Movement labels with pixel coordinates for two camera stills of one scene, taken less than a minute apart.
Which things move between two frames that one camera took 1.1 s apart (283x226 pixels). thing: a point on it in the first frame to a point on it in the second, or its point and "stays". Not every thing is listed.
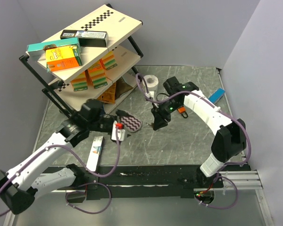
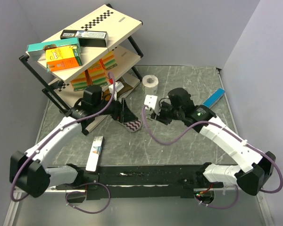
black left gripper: (119, 113) to (128, 115)
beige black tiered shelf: (94, 59) stays
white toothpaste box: (95, 153) stays
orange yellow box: (63, 57) stays
